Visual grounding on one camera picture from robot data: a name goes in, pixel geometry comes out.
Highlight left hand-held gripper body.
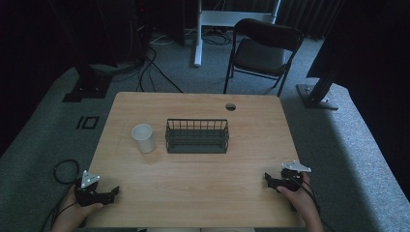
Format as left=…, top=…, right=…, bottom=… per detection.
left=73, top=169, right=110, bottom=208

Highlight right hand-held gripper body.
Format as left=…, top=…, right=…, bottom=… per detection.
left=276, top=160, right=312, bottom=193

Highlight person's left hand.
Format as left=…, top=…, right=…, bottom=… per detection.
left=55, top=192, right=104, bottom=230

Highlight person's right hand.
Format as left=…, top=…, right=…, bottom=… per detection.
left=276, top=171, right=318, bottom=223

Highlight white cup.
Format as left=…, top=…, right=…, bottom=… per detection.
left=131, top=123, right=157, bottom=155

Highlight black folding chair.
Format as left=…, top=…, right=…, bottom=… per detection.
left=222, top=17, right=305, bottom=98

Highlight dark curtain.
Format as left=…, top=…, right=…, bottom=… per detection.
left=278, top=0, right=345, bottom=41

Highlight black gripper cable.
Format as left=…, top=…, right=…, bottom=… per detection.
left=299, top=178, right=337, bottom=232
left=40, top=159, right=81, bottom=232

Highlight dark wire basket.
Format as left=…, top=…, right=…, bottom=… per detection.
left=164, top=118, right=230, bottom=155

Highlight black stand with base plate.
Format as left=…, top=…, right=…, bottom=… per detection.
left=62, top=62, right=114, bottom=103
left=296, top=66, right=339, bottom=111

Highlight black floor cables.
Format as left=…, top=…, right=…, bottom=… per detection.
left=134, top=44, right=185, bottom=95

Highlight white desk frame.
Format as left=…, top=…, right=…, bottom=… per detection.
left=193, top=0, right=282, bottom=69

